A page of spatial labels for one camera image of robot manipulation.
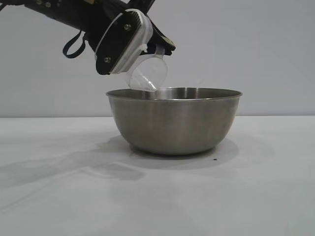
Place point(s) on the stainless steel mixing bowl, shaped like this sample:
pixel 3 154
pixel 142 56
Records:
pixel 172 123

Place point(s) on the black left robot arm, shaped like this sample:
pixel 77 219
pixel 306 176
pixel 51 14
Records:
pixel 61 12

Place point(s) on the clear plastic measuring cup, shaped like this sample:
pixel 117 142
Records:
pixel 155 71

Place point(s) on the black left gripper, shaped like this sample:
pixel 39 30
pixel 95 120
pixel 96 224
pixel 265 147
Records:
pixel 103 14

